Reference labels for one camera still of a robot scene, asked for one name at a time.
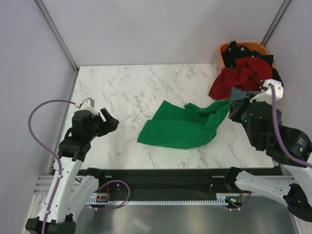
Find green t shirt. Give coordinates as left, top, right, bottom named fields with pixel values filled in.
left=137, top=99, right=230, bottom=149

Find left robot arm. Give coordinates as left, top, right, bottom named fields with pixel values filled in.
left=25, top=107, right=119, bottom=234

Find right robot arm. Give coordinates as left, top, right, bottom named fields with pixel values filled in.
left=223, top=97, right=312, bottom=222

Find blue grey t shirt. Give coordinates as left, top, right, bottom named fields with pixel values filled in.
left=230, top=87, right=260, bottom=100

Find red t shirt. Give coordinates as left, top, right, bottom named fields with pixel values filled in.
left=208, top=57, right=273, bottom=100

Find black t shirt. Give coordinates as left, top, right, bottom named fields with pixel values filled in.
left=221, top=40, right=285, bottom=88

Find orange plastic basket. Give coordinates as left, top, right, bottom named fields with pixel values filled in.
left=217, top=41, right=283, bottom=96

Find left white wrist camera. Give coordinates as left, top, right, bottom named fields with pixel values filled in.
left=75, top=97, right=97, bottom=115

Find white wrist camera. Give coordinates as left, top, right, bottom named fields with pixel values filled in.
left=250, top=79, right=284, bottom=105
left=75, top=97, right=97, bottom=115

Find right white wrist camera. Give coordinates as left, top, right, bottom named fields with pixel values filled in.
left=250, top=79, right=284, bottom=105

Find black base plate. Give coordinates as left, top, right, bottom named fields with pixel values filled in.
left=73, top=168, right=254, bottom=202

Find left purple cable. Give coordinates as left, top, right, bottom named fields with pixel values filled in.
left=28, top=99, right=80, bottom=234

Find white slotted cable duct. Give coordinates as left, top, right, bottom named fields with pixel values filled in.
left=86, top=194, right=243, bottom=208

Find right aluminium frame post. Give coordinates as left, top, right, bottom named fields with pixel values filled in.
left=260, top=0, right=293, bottom=47

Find aluminium frame post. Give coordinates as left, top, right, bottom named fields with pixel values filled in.
left=260, top=0, right=293, bottom=47
left=34, top=0, right=79, bottom=74

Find left aluminium frame post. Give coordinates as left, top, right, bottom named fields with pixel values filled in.
left=34, top=0, right=79, bottom=74

